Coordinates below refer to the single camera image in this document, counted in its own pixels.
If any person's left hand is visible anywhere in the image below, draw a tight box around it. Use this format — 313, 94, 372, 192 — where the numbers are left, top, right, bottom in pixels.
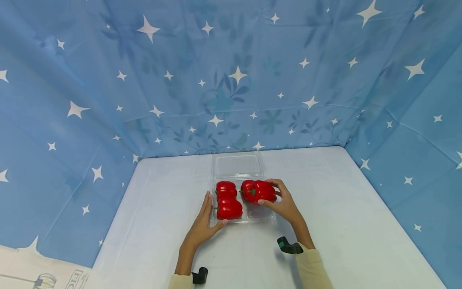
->
181, 191, 229, 252

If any person's right hand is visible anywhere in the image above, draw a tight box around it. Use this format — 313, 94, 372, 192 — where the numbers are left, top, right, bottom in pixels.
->
257, 179, 306, 226

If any small red bell pepper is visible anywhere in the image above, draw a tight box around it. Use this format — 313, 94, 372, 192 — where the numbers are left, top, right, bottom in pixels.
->
215, 181, 238, 198

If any person's right forearm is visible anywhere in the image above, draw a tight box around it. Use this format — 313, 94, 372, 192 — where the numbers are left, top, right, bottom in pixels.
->
290, 219, 335, 289

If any large red bell pepper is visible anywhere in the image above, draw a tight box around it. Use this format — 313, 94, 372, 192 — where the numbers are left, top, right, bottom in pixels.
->
214, 197, 243, 220

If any person's left forearm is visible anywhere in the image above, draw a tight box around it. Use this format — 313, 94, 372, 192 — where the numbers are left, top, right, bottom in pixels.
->
167, 245, 198, 289

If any clear plastic clamshell container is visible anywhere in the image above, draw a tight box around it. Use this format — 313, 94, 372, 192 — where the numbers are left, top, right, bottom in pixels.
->
209, 151, 277, 224

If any black wrist band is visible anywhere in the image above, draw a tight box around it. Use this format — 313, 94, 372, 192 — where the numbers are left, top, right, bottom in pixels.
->
191, 267, 209, 285
277, 236, 304, 255

